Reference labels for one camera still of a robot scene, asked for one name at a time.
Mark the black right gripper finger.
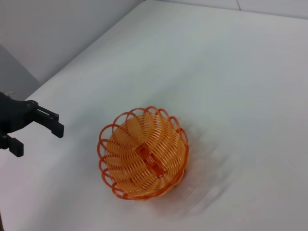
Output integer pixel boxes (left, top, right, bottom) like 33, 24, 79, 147
33, 105, 65, 140
0, 133, 25, 158

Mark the orange woven plastic basket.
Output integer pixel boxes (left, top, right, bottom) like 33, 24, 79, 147
97, 105, 190, 201

